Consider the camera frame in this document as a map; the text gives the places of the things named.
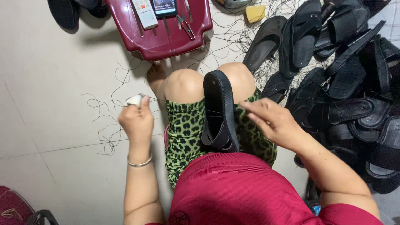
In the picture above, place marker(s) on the yellow sponge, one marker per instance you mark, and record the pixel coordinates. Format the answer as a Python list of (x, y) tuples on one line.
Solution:
[(255, 13)]

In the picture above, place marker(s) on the pile of black sandals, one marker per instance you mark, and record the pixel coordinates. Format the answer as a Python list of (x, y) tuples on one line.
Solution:
[(350, 93)]

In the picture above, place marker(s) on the green leopard print shorts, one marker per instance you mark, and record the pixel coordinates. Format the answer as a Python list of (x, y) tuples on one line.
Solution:
[(184, 131)]

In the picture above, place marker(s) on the metal pliers with red grip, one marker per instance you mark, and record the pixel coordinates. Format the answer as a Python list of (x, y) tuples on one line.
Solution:
[(186, 26)]

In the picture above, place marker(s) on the person's left hand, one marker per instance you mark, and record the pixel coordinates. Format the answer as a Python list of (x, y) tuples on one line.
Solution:
[(137, 123)]

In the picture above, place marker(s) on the person's left leg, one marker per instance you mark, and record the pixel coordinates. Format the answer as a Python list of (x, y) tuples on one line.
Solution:
[(182, 84)]

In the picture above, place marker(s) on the person's leg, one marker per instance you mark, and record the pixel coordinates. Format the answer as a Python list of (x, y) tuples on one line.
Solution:
[(182, 84), (239, 81)]

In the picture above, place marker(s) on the person's right hand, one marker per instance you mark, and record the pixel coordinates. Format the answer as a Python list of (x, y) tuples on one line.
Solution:
[(275, 123)]

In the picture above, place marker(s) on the grey sandal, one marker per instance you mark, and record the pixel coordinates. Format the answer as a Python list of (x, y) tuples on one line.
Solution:
[(232, 3)]

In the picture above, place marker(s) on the black sandal sole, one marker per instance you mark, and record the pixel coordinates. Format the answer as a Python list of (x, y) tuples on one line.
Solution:
[(64, 12), (97, 7)]

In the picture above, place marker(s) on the white cloth piece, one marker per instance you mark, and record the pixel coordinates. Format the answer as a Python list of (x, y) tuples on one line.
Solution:
[(133, 100)]

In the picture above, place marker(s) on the silver bangle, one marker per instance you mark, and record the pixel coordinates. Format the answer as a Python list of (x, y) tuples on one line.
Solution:
[(140, 163)]

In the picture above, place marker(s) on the red ribbed shirt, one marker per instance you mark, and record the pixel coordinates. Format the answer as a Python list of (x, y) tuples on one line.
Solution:
[(243, 193)]

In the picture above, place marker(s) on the pink plastic seat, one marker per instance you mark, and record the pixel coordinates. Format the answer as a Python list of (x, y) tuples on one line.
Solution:
[(166, 137)]

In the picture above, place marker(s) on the tangle of black threads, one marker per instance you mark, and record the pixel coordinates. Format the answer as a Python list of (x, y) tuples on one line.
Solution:
[(107, 137)]

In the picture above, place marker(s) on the white remote control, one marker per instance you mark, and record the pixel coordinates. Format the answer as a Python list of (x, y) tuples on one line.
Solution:
[(144, 14)]

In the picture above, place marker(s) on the person's right leg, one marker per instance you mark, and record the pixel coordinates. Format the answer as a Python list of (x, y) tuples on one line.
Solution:
[(239, 81)]

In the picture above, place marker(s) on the black smartphone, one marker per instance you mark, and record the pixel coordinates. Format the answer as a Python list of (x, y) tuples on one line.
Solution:
[(164, 7)]

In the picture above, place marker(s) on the black sandal with stitched edge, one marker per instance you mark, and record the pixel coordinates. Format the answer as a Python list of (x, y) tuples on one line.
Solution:
[(218, 109)]

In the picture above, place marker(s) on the maroon plastic stool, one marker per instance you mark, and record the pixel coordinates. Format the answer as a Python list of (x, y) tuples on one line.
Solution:
[(162, 40)]

